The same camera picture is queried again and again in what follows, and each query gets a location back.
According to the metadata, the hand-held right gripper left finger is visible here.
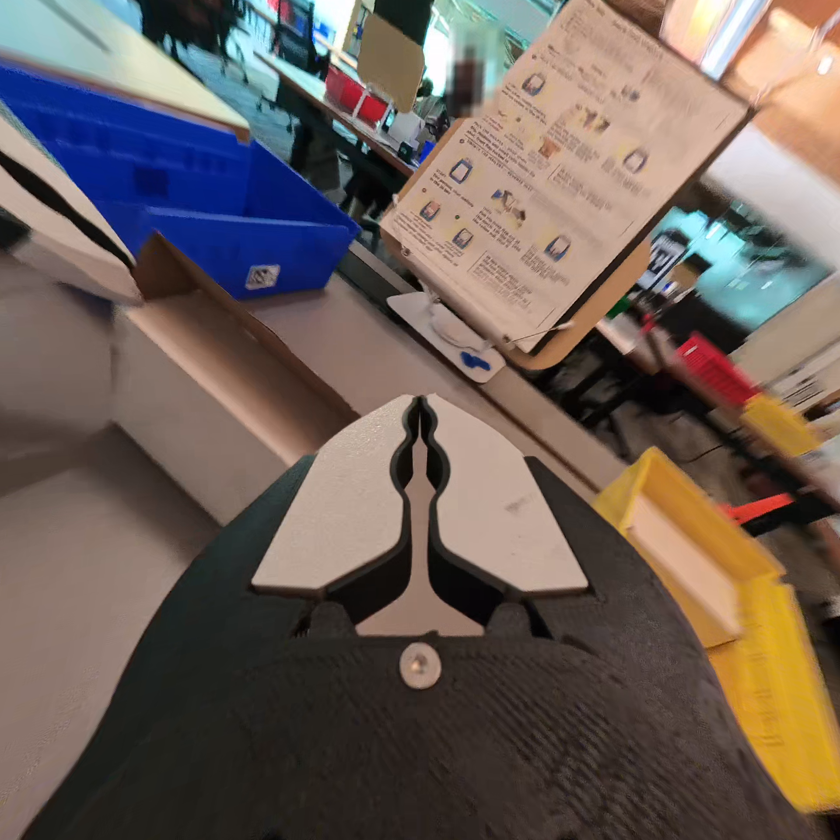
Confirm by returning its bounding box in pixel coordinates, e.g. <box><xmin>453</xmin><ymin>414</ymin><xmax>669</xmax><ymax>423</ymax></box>
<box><xmin>251</xmin><ymin>394</ymin><xmax>421</xmax><ymax>621</ymax></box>

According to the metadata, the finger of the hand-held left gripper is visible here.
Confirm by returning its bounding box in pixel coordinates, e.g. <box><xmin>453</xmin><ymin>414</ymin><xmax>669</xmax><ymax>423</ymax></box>
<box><xmin>0</xmin><ymin>161</ymin><xmax>144</xmax><ymax>306</ymax></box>
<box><xmin>0</xmin><ymin>115</ymin><xmax>137</xmax><ymax>269</ymax></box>

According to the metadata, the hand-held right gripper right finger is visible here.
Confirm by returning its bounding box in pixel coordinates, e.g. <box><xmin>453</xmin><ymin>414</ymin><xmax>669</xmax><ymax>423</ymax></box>
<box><xmin>420</xmin><ymin>392</ymin><xmax>589</xmax><ymax>626</ymax></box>

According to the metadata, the blue plastic bin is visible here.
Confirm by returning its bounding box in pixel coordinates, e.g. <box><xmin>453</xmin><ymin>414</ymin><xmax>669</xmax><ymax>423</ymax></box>
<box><xmin>0</xmin><ymin>58</ymin><xmax>363</xmax><ymax>301</ymax></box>

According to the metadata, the white cardboard box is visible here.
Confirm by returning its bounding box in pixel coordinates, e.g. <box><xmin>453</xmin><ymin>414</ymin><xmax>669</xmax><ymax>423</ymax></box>
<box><xmin>113</xmin><ymin>231</ymin><xmax>361</xmax><ymax>527</ymax></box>
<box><xmin>625</xmin><ymin>489</ymin><xmax>747</xmax><ymax>649</ymax></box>

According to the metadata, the yellow plastic bin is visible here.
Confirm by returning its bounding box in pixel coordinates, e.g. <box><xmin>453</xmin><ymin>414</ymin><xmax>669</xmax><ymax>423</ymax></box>
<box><xmin>592</xmin><ymin>446</ymin><xmax>840</xmax><ymax>816</ymax></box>

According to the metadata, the background wooden table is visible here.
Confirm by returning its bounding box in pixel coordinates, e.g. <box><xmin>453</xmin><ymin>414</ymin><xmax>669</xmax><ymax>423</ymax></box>
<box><xmin>0</xmin><ymin>0</ymin><xmax>252</xmax><ymax>142</ymax></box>

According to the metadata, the white board stand base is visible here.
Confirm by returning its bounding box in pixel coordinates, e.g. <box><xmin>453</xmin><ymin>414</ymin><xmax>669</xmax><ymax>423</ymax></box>
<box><xmin>386</xmin><ymin>290</ymin><xmax>508</xmax><ymax>385</ymax></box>

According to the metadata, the red plastic basket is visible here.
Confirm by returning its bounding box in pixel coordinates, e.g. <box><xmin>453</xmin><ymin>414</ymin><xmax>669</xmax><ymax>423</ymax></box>
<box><xmin>675</xmin><ymin>331</ymin><xmax>763</xmax><ymax>406</ymax></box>

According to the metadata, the small yellow bin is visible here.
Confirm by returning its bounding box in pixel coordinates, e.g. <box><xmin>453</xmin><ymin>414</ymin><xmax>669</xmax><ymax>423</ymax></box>
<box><xmin>743</xmin><ymin>392</ymin><xmax>823</xmax><ymax>458</ymax></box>

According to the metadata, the red plastic bin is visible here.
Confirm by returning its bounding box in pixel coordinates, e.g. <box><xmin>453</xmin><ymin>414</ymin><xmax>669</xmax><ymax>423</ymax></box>
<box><xmin>325</xmin><ymin>66</ymin><xmax>389</xmax><ymax>127</ymax></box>

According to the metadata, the printed instruction board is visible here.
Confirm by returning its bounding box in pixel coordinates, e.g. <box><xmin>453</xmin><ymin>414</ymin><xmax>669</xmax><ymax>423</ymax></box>
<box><xmin>379</xmin><ymin>0</ymin><xmax>754</xmax><ymax>371</ymax></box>

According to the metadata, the brown cardboard sheet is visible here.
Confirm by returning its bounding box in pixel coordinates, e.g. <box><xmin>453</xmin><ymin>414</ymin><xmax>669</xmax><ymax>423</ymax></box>
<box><xmin>356</xmin><ymin>12</ymin><xmax>427</xmax><ymax>114</ymax></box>

